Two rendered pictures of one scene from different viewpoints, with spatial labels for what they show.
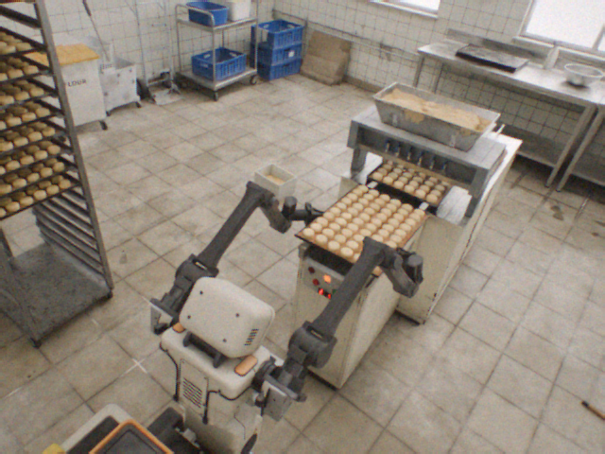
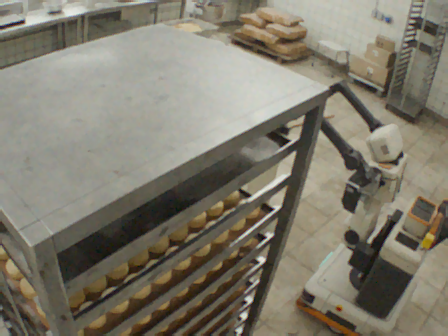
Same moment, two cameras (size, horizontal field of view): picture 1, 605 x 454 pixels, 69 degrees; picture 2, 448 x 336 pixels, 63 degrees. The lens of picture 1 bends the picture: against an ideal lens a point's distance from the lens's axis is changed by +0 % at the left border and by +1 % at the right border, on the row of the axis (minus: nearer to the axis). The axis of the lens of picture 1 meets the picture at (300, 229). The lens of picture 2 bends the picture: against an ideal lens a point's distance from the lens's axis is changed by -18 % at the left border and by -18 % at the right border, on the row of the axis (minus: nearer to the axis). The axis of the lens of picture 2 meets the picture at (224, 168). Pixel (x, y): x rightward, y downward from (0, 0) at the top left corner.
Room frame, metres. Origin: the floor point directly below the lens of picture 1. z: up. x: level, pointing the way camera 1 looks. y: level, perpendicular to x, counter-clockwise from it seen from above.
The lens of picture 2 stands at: (1.46, 2.09, 2.12)
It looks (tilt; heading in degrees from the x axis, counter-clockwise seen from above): 34 degrees down; 274
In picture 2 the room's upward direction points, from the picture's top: 9 degrees clockwise
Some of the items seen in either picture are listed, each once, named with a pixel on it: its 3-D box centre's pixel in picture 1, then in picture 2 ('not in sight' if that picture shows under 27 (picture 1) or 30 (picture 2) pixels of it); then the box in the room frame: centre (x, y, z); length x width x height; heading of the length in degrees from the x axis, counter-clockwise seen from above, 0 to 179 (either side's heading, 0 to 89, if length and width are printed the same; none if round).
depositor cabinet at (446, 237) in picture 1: (423, 210); not in sight; (2.52, -0.82, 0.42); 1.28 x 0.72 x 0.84; 150
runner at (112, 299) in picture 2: not in sight; (191, 242); (1.53, 1.55, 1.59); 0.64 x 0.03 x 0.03; 60
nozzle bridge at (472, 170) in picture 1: (419, 161); not in sight; (2.11, -0.58, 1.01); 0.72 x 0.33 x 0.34; 60
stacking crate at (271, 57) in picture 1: (276, 49); not in sight; (6.05, 0.61, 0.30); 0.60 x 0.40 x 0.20; 145
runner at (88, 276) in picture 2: not in sight; (195, 202); (1.53, 1.55, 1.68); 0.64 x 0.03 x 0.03; 60
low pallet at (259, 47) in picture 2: not in sight; (270, 46); (1.52, -4.56, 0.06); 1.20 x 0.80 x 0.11; 147
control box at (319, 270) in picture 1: (328, 283); not in sight; (1.36, -0.15, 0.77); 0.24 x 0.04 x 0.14; 60
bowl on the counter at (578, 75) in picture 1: (580, 77); (54, 7); (4.19, -2.36, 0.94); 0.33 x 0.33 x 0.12
